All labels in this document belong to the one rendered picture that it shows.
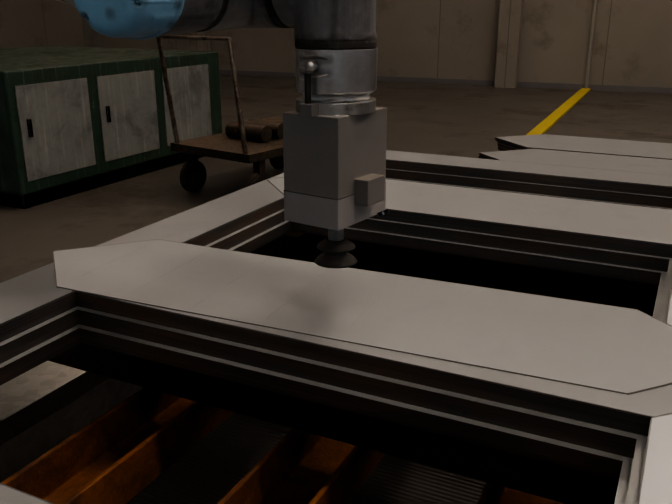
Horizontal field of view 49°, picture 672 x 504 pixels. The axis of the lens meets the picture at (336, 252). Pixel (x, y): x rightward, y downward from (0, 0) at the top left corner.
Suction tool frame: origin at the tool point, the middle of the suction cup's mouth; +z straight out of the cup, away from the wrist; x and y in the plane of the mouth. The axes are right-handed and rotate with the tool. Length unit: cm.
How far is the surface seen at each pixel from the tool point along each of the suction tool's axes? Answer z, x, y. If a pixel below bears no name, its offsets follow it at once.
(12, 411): 22.6, 37.5, -15.1
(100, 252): 3.9, 31.4, -4.5
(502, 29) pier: 9, 387, 976
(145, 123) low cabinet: 54, 361, 288
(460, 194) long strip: 4.0, 8.4, 46.6
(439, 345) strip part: 4.0, -13.8, -3.9
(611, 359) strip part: 4.0, -26.9, 2.0
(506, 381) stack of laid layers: 4.1, -21.1, -6.5
